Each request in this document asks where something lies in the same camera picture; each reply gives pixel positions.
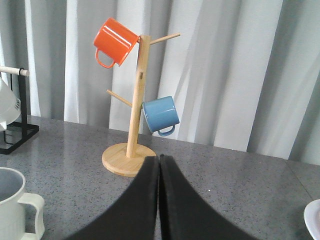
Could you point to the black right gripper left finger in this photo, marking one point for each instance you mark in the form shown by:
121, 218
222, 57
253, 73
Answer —
133, 215

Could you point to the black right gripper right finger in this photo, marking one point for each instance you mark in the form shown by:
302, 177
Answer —
184, 215

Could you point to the white HOME mug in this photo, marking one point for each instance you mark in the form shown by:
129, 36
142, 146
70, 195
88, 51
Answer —
13, 199

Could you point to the wooden mug tree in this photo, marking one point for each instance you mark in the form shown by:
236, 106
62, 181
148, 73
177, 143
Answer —
126, 159

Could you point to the blue enamel mug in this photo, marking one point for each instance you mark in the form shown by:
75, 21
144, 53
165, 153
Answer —
161, 115

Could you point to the white plate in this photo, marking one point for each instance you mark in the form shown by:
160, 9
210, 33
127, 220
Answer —
311, 217

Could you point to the black metal mug rack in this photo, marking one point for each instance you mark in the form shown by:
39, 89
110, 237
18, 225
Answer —
19, 131

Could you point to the grey pleated curtain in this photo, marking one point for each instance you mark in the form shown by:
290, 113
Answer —
244, 74

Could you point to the white ribbed mug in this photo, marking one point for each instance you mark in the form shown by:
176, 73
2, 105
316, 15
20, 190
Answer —
10, 106

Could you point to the orange enamel mug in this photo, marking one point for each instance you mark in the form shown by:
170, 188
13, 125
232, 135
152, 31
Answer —
114, 40

